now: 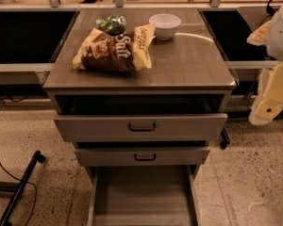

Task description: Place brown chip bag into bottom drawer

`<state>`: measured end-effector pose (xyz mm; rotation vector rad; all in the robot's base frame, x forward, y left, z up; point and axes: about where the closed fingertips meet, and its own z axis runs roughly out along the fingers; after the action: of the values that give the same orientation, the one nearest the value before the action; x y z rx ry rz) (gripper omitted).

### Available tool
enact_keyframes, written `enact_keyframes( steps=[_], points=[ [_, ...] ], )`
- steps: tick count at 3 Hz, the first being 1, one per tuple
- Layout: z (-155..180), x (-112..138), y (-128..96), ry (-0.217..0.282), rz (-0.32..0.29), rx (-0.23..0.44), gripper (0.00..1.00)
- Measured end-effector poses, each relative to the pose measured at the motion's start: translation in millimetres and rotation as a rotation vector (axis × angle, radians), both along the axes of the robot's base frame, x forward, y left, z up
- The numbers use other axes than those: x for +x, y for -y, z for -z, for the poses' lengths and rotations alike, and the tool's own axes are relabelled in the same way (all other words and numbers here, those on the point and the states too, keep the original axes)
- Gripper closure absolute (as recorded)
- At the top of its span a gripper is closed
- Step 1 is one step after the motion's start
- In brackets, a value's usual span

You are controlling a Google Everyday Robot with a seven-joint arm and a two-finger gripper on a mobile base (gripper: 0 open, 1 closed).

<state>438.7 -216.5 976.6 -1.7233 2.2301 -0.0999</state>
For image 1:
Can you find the grey drawer cabinet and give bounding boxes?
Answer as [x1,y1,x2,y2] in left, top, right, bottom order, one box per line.
[42,7,238,226]

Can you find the green snack bag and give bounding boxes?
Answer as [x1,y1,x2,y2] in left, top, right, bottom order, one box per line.
[96,15,126,35]

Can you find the top drawer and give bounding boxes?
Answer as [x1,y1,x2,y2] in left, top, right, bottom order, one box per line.
[55,94,227,142]

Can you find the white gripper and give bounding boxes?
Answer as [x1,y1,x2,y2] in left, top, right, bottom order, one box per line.
[246,5,283,125]

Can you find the brown salt chip bag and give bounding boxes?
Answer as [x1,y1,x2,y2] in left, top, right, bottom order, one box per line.
[73,24,155,72]

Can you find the bottom drawer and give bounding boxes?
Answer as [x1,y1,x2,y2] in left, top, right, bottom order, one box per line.
[87,166,201,226]

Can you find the drawer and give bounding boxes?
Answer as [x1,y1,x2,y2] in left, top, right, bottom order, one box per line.
[55,94,227,142]
[87,166,201,226]
[75,141,209,167]

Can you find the black cabinet caster foot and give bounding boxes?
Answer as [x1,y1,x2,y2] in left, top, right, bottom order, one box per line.
[220,129,230,149]

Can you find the black floor cable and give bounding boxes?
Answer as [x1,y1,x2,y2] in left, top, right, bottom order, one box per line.
[0,143,38,226]

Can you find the black headphones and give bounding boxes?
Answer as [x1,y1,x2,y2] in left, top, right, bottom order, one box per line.
[266,0,283,16]

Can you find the white bowl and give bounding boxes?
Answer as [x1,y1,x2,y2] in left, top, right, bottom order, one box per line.
[149,13,181,40]

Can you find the middle drawer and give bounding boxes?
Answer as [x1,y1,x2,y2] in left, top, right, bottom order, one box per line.
[75,141,209,167]

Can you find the black floor stand leg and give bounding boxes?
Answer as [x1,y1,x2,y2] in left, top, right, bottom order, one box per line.
[0,151,45,226]

